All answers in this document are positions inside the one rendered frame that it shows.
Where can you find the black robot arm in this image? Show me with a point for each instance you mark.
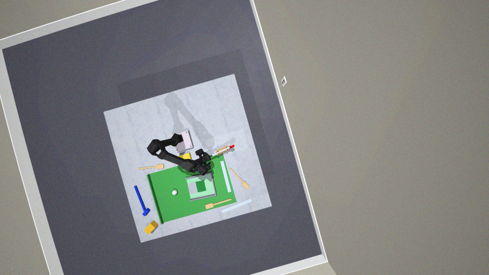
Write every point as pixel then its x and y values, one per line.
pixel 187 164

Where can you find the green putting mat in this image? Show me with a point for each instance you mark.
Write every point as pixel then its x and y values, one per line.
pixel 177 206

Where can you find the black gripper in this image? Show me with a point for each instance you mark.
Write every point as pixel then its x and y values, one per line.
pixel 199 153

